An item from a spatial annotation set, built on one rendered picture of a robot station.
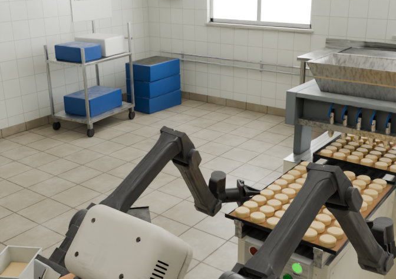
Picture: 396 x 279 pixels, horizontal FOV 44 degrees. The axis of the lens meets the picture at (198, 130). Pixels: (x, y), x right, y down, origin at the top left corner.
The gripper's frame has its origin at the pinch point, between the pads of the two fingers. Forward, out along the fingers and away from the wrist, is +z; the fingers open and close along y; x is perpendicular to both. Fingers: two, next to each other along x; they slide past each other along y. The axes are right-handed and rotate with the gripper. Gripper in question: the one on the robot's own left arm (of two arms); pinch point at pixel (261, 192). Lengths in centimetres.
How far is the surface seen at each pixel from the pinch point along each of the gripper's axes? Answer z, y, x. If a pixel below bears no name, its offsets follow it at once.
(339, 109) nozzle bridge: 45, -20, -35
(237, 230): -13.9, 3.4, 20.1
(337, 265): 16.2, 10.6, 35.1
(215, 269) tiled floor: -3, 90, -81
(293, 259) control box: 0.8, 6.6, 35.3
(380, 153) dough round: 62, -2, -26
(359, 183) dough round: 37.9, -2.1, 2.5
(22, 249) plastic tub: -117, 77, -99
